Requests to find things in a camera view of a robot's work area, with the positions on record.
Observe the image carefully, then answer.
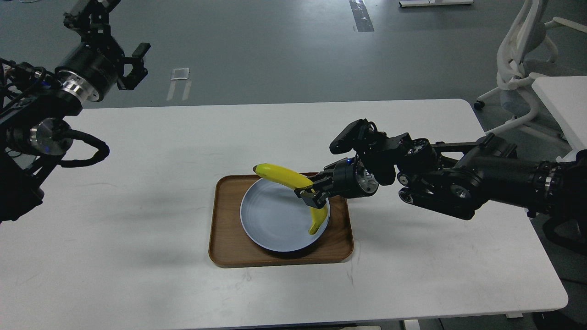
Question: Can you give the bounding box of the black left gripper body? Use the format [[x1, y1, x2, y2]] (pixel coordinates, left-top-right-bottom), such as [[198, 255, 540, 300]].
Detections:
[[55, 39, 124, 102]]

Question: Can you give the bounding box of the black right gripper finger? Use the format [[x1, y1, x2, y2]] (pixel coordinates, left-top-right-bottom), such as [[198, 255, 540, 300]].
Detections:
[[294, 181, 335, 209], [301, 167, 335, 191]]

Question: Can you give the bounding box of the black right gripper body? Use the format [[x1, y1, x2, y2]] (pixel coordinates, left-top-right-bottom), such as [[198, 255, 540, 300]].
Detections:
[[323, 158, 379, 199]]

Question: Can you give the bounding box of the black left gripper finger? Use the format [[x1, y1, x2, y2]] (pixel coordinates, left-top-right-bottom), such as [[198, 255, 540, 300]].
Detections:
[[63, 0, 120, 45], [117, 43, 151, 90]]

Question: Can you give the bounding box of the yellow banana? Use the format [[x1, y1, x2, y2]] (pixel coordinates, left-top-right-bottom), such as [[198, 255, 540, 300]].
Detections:
[[252, 163, 329, 235]]

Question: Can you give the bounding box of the light blue plate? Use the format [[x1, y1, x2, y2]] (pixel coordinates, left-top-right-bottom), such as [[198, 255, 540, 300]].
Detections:
[[240, 178, 331, 252]]

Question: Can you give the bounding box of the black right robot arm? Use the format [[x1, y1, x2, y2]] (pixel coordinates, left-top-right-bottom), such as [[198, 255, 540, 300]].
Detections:
[[295, 119, 587, 255]]

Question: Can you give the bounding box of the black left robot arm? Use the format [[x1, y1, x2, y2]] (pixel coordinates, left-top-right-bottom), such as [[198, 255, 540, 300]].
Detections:
[[0, 0, 150, 222]]

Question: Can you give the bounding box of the brown wooden tray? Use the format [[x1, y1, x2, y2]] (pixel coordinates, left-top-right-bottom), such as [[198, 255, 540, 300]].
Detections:
[[208, 175, 354, 268]]

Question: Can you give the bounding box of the white office chair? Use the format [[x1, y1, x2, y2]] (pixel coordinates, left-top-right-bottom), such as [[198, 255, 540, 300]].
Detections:
[[474, 0, 587, 139]]

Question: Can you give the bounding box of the white side table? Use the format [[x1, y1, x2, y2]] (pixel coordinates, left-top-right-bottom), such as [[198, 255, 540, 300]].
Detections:
[[532, 76, 587, 162]]

